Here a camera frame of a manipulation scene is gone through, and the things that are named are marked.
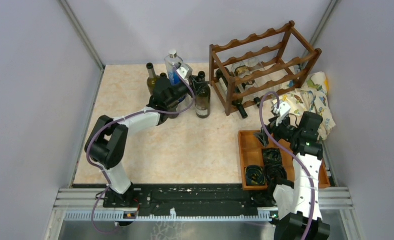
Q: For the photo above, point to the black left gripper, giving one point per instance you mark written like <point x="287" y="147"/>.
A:
<point x="195" y="85"/>

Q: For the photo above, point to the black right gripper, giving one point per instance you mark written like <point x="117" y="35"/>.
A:
<point x="275" y="128"/>

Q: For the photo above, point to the green wine bottle grey capsule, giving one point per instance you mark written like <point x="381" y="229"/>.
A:
<point x="202" y="96"/>

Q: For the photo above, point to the green wine bottle dark label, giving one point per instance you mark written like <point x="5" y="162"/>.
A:
<point x="163" y="75"/>

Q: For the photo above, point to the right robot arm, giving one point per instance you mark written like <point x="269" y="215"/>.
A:
<point x="298" y="204"/>

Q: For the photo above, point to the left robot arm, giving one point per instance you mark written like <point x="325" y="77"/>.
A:
<point x="104" y="149"/>

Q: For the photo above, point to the clear blue vodka bottle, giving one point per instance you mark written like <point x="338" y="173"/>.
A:
<point x="172" y="63"/>

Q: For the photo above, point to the wooden wine rack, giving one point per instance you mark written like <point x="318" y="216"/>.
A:
<point x="239" y="82"/>

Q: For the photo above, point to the green wine bottle far left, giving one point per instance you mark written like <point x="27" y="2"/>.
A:
<point x="152" y="78"/>

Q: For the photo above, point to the wooden compartment tray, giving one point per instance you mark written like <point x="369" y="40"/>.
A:
<point x="251" y="154"/>

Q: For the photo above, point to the rolled green patterned tie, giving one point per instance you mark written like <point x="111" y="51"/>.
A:
<point x="271" y="156"/>

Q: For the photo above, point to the rolled dark striped tie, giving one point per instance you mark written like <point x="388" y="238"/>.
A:
<point x="274" y="171"/>

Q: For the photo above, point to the rolled dark patterned tie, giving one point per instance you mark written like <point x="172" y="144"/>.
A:
<point x="254" y="176"/>

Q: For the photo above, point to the dinosaur print cloth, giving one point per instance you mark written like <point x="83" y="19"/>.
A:
<point x="312" y="97"/>

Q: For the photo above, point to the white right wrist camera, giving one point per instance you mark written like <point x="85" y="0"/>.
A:
<point x="281" y="109"/>

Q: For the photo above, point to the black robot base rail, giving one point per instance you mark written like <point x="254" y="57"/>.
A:
<point x="190" y="200"/>

